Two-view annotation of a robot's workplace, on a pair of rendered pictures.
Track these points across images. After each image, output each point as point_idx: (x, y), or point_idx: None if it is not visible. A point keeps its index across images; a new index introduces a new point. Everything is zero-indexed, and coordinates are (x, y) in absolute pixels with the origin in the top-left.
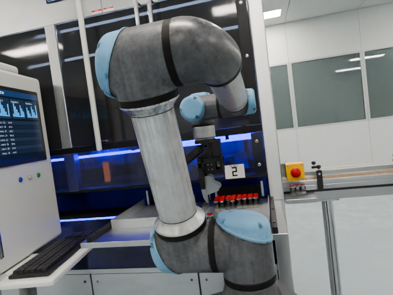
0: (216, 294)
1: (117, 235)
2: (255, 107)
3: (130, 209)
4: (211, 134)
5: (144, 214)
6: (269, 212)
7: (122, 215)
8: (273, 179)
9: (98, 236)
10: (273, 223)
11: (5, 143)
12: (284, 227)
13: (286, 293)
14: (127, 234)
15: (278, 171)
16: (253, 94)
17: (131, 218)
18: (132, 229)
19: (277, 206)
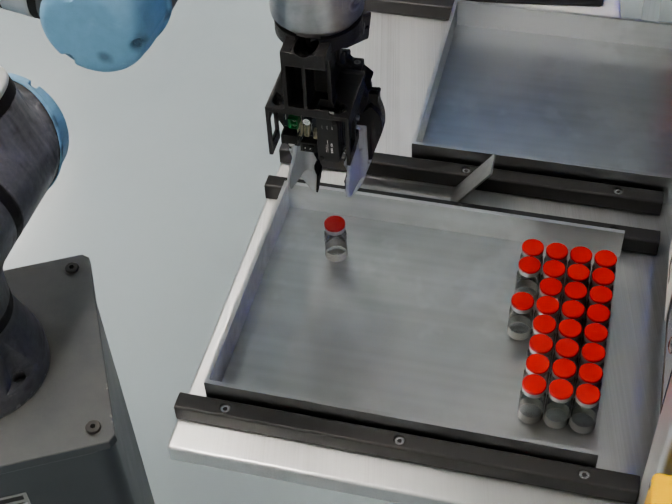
0: (88, 306)
1: (377, 48)
2: (74, 58)
3: (597, 22)
4: (277, 16)
5: (592, 72)
6: (293, 397)
7: (532, 15)
8: (653, 455)
9: (379, 11)
10: (211, 403)
11: None
12: (221, 449)
13: (22, 444)
14: (376, 67)
15: (658, 456)
16: (41, 7)
17: (559, 46)
18: (426, 69)
19: (522, 496)
